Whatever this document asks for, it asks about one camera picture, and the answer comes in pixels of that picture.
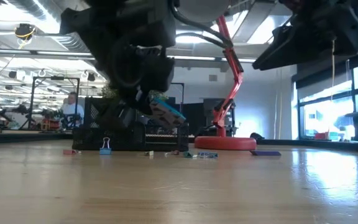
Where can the blue sticky note pad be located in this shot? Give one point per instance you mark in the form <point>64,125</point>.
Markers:
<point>168,113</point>

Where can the person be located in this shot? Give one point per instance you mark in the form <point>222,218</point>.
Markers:
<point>72,109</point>

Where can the black background station frame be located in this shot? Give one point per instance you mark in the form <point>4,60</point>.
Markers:
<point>33,102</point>

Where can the red desk lamp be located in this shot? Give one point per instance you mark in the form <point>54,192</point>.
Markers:
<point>225,143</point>

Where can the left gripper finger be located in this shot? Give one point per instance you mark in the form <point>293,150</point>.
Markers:
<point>126,115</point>

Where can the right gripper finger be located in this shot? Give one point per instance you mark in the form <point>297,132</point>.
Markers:
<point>300,43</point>

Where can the black ceiling camera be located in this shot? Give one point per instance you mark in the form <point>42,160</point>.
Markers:
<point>24,31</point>

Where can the large blue binder clip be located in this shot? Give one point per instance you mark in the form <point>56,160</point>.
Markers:
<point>105,151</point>

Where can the purple sticky note pad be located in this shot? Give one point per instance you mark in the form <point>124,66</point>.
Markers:
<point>265,153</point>

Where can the black rounded object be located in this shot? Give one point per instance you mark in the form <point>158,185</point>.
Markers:
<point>256,136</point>

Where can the black cabinet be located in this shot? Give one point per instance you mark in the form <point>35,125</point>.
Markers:
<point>197,115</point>

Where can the black mesh desk organizer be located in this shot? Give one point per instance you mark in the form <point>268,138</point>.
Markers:
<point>166,140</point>

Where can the cream binder clip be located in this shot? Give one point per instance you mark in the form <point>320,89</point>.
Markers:
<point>148,153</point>

